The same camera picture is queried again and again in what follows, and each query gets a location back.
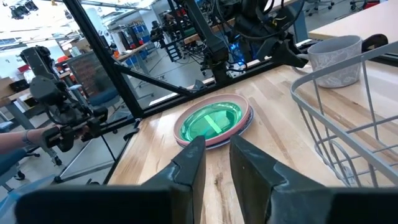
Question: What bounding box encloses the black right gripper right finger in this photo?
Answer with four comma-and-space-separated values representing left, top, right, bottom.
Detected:
229, 134, 330, 224

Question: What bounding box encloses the grey speckled mug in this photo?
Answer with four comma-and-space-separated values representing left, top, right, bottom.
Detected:
297, 35, 363, 89

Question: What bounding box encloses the grey mesh office chair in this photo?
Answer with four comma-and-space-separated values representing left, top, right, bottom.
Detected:
67, 51, 123, 108

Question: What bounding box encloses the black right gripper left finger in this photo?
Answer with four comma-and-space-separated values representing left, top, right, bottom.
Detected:
141, 136, 207, 224

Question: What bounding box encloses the blue office chair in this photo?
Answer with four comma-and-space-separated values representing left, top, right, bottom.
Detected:
0, 148, 41, 191

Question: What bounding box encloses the person's hand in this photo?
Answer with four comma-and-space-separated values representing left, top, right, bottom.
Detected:
29, 123, 91, 149

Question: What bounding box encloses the beige wooden desk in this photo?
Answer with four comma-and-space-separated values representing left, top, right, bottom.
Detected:
307, 0, 398, 41

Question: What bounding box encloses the black aluminium table frame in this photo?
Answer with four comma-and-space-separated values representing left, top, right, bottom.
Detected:
54, 0, 308, 185

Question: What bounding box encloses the pink plate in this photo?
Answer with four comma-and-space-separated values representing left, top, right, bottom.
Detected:
173, 93, 251, 147

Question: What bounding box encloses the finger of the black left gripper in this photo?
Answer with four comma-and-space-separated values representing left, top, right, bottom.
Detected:
254, 37, 274, 62
273, 32, 308, 68

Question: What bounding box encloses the person's forearm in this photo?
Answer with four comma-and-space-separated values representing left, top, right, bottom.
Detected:
0, 126, 35, 156

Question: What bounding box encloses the grey wire dish rack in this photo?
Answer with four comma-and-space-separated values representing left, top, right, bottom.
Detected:
290, 40, 398, 187

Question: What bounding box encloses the transparent green plate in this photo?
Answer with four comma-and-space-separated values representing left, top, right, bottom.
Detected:
179, 101, 243, 142

